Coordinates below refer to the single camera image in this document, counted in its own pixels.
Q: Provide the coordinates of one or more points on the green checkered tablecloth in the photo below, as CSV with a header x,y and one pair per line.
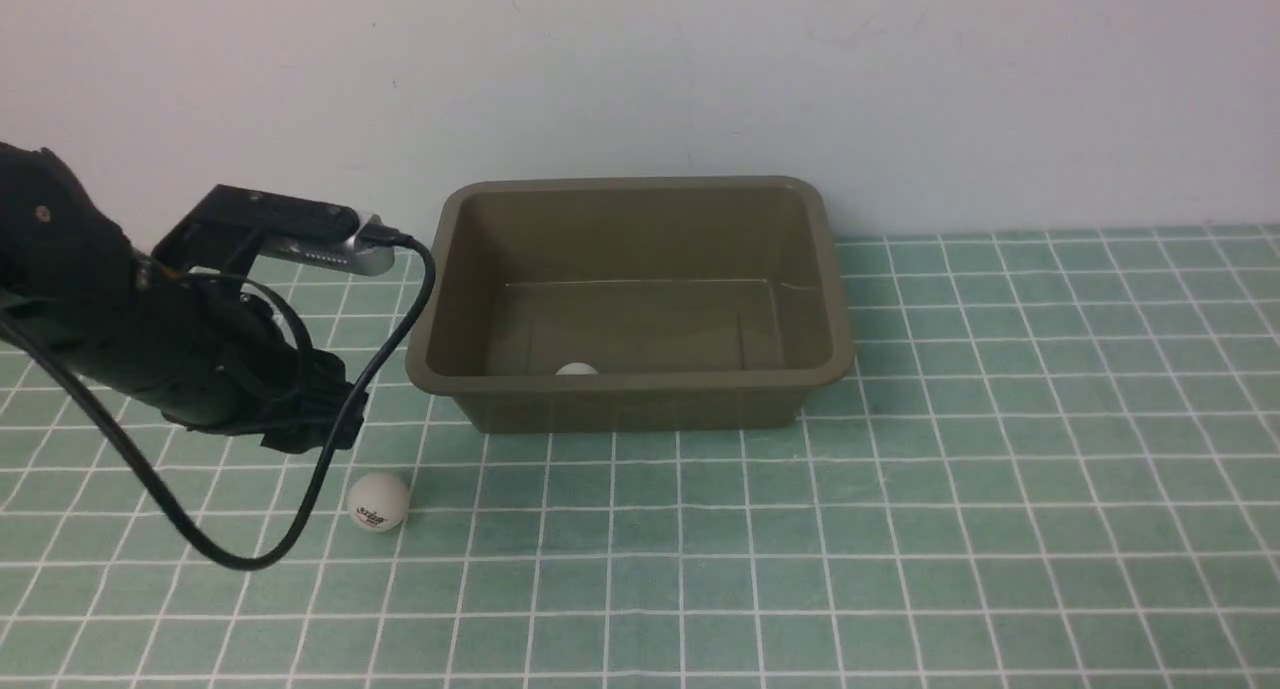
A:
x,y
1054,466

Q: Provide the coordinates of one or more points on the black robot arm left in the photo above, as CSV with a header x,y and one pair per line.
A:
x,y
53,236

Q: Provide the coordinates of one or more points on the plain white ping-pong ball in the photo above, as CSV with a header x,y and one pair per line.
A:
x,y
576,369

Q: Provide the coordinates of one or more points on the white ping-pong ball with logo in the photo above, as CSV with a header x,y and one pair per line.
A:
x,y
378,501

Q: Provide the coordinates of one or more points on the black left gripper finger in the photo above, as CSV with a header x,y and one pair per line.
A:
x,y
326,411

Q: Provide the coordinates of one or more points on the olive green plastic bin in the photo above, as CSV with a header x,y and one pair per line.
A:
x,y
705,303

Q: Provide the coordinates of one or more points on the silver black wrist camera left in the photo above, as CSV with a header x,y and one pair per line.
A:
x,y
231,227

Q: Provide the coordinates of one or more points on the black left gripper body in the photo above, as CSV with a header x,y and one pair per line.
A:
x,y
210,351

